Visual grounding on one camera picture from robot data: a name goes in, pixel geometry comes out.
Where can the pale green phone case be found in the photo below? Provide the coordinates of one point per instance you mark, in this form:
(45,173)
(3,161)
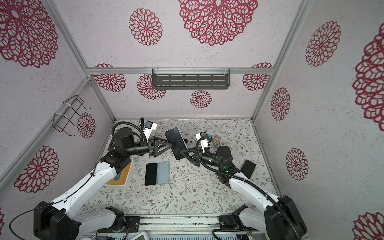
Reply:
(163,173)

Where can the black wire wall rack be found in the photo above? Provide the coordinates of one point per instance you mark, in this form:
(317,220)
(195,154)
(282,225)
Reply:
(73,104)

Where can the black phone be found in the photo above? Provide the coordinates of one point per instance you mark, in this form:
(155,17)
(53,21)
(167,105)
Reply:
(248,168)

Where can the white wooden-top tissue box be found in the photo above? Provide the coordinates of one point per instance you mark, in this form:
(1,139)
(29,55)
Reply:
(123,180)

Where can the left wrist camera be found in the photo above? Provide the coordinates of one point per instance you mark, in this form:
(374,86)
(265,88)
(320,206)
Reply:
(149,127)

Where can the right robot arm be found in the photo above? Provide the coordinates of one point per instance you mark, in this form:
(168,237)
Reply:
(276,217)

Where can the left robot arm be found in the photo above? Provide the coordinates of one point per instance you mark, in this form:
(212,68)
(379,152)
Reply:
(58,220)

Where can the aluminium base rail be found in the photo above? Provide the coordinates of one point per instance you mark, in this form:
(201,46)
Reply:
(180,223)

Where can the grey metal wall shelf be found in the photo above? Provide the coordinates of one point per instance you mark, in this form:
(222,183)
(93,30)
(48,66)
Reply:
(191,80)

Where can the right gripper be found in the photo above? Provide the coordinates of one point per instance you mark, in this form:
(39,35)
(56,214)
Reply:
(194,158)

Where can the crumpled clear plastic bag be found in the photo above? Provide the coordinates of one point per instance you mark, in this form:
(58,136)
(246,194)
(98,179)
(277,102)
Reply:
(216,141)

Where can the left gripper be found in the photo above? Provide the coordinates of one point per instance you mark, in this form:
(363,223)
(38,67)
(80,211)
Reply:
(155,143)

